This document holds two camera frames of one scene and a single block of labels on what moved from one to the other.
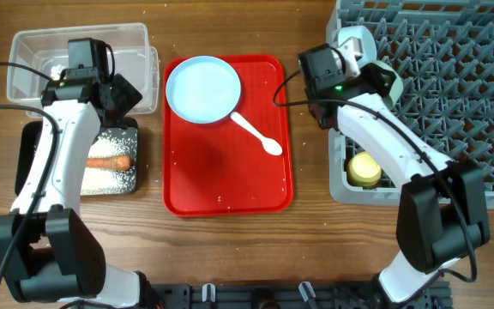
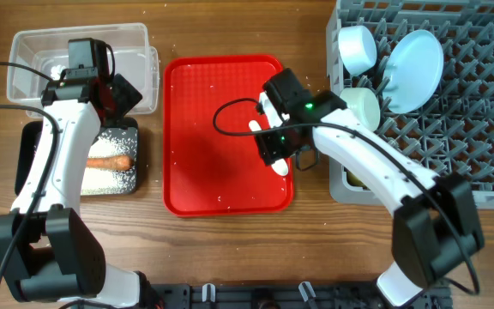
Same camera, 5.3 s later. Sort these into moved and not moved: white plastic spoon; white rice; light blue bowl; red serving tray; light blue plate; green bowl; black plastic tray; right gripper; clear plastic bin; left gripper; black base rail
Moved: right gripper; white plastic spoon; green bowl; light blue plate
Not moved: black plastic tray; clear plastic bin; black base rail; left gripper; white rice; light blue bowl; red serving tray
